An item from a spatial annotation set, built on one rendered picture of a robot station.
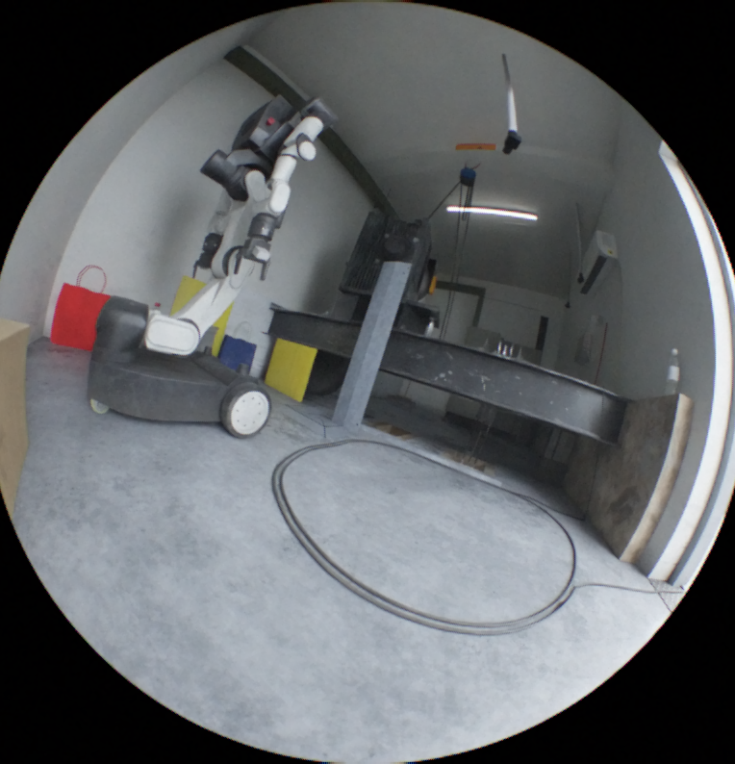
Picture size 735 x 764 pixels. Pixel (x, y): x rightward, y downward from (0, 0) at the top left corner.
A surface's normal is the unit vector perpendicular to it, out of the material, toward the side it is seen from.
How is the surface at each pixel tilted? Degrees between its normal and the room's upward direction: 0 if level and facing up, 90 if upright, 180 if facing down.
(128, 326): 90
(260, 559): 0
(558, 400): 90
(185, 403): 90
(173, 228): 90
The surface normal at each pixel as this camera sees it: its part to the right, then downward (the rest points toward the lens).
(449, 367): -0.49, -0.12
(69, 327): 0.81, 0.28
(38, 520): 0.31, -0.95
